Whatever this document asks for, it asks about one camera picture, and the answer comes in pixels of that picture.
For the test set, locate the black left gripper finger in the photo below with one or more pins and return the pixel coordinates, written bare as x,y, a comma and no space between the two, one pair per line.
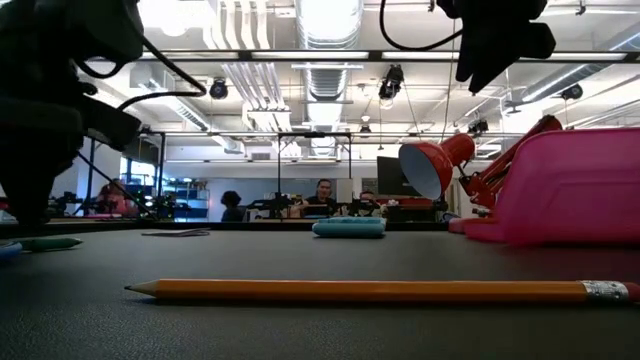
35,190

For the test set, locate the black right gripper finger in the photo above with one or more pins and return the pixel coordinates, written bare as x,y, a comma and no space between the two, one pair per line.
490,50

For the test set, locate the green marker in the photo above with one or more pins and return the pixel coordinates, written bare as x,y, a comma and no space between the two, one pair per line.
50,244

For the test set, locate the pink plastic pencil case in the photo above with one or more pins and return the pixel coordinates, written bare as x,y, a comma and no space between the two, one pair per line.
565,190

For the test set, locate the orange pencil pink eraser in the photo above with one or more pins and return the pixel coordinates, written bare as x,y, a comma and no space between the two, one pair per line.
350,291

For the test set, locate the background black robot arm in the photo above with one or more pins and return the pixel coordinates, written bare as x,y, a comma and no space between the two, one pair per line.
270,202

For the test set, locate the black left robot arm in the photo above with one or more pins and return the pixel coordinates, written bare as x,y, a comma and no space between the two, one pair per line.
65,30

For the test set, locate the black ceiling spotlight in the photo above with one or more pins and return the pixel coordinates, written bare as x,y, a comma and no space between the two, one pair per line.
392,80
477,126
218,90
572,92

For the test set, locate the person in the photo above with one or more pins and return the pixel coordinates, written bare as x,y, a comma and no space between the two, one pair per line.
116,202
234,207
322,197
370,202

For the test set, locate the overhead rig light bar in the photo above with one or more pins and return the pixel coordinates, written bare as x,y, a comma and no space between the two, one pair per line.
375,56

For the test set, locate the red desk lamp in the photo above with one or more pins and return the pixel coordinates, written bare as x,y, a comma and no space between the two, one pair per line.
440,160

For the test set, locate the blue background shelf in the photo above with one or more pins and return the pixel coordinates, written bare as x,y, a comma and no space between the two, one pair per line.
192,207

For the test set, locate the black background monitor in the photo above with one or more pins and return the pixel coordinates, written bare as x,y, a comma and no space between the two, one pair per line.
387,175

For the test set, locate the black table mat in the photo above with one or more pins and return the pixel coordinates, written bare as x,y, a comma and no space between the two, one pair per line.
300,330

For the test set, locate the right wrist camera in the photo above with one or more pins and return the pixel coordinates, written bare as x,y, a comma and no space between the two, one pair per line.
537,40

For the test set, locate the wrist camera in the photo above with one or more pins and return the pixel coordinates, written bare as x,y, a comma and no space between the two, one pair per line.
537,40
112,125

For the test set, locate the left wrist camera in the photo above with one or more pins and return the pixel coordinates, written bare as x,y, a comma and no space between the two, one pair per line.
112,125

